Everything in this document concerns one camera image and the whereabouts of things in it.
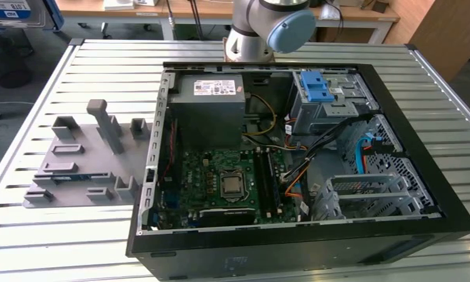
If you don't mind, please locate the silver CPU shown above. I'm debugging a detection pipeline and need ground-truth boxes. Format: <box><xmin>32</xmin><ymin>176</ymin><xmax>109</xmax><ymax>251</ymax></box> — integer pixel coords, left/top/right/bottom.
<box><xmin>221</xmin><ymin>176</ymin><xmax>245</xmax><ymax>195</ymax></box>

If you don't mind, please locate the black mesh waste bin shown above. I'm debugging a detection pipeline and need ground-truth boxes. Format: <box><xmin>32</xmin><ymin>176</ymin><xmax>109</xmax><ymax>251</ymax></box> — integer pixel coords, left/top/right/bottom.
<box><xmin>0</xmin><ymin>28</ymin><xmax>34</xmax><ymax>89</ymax></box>

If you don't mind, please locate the yellow power wire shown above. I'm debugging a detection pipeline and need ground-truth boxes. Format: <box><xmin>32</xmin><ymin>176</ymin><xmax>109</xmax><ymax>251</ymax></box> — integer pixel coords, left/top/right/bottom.
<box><xmin>242</xmin><ymin>93</ymin><xmax>278</xmax><ymax>137</ymax></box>

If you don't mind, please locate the multicolour power wire bundle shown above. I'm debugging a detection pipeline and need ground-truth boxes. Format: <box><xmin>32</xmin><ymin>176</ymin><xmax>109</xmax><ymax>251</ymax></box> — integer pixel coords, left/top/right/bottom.
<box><xmin>245</xmin><ymin>117</ymin><xmax>313</xmax><ymax>152</ymax></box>

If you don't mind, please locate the metal optical drive cage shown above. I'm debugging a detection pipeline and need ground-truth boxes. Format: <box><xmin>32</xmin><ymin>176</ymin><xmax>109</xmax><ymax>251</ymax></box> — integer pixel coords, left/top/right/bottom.
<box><xmin>289</xmin><ymin>70</ymin><xmax>381</xmax><ymax>136</ymax></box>

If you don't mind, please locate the hard disk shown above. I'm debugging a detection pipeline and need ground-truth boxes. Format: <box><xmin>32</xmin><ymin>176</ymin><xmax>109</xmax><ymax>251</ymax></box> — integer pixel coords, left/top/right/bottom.
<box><xmin>0</xmin><ymin>0</ymin><xmax>65</xmax><ymax>32</ymax></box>

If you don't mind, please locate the metal socket cover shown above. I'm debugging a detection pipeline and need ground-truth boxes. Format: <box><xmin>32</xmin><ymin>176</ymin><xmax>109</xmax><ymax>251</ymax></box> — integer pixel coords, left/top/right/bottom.
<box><xmin>218</xmin><ymin>169</ymin><xmax>249</xmax><ymax>203</ymax></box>

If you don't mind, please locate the grey parts rack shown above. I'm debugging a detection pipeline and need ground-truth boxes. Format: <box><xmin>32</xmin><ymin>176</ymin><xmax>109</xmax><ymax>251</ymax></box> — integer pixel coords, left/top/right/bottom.
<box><xmin>21</xmin><ymin>99</ymin><xmax>153</xmax><ymax>210</ymax></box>

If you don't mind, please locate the green motherboard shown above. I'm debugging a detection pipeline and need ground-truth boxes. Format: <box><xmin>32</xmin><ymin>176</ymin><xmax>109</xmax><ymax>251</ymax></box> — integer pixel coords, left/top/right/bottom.
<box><xmin>156</xmin><ymin>148</ymin><xmax>298</xmax><ymax>230</ymax></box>

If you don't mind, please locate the blue plastic bay latch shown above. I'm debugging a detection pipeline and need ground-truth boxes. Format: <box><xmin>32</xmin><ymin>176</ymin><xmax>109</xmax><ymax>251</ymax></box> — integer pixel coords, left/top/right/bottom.
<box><xmin>299</xmin><ymin>71</ymin><xmax>335</xmax><ymax>103</ymax></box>

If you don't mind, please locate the blue data wire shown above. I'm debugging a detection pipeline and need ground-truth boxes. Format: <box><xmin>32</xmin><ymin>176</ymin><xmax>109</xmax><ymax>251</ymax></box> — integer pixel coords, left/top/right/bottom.
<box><xmin>351</xmin><ymin>133</ymin><xmax>381</xmax><ymax>177</ymax></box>

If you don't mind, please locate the wooden desk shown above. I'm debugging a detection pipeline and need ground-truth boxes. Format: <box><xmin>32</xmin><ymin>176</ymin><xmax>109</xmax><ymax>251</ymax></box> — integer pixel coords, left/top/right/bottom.
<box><xmin>56</xmin><ymin>0</ymin><xmax>165</xmax><ymax>41</ymax></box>
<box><xmin>158</xmin><ymin>0</ymin><xmax>401</xmax><ymax>45</ymax></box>

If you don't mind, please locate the metal disk bay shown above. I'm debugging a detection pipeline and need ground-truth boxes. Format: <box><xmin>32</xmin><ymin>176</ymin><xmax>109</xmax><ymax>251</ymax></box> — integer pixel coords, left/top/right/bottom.
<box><xmin>311</xmin><ymin>172</ymin><xmax>435</xmax><ymax>221</ymax></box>

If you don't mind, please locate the black PC case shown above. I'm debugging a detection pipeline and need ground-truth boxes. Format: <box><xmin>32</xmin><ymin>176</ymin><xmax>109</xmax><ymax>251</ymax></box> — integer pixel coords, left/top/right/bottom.
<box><xmin>125</xmin><ymin>61</ymin><xmax>470</xmax><ymax>281</ymax></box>

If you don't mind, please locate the black graphics card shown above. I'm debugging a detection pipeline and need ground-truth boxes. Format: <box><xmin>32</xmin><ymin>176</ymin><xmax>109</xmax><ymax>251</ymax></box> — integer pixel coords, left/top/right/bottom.
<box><xmin>194</xmin><ymin>206</ymin><xmax>258</xmax><ymax>227</ymax></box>

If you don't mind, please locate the black RAM slot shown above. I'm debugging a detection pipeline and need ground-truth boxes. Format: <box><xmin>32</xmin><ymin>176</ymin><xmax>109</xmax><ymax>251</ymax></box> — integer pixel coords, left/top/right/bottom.
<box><xmin>259</xmin><ymin>148</ymin><xmax>273</xmax><ymax>217</ymax></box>
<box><xmin>265</xmin><ymin>148</ymin><xmax>278</xmax><ymax>217</ymax></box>
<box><xmin>255</xmin><ymin>148</ymin><xmax>267</xmax><ymax>217</ymax></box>

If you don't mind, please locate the grey power supply unit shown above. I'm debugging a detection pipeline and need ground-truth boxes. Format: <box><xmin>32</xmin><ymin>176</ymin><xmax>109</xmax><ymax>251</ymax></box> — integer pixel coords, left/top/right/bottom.
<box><xmin>166</xmin><ymin>73</ymin><xmax>246</xmax><ymax>150</ymax></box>

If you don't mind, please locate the black cable bundle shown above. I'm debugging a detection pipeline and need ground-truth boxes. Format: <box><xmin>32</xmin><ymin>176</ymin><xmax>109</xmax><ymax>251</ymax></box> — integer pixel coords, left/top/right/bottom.
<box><xmin>285</xmin><ymin>113</ymin><xmax>381</xmax><ymax>189</ymax></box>

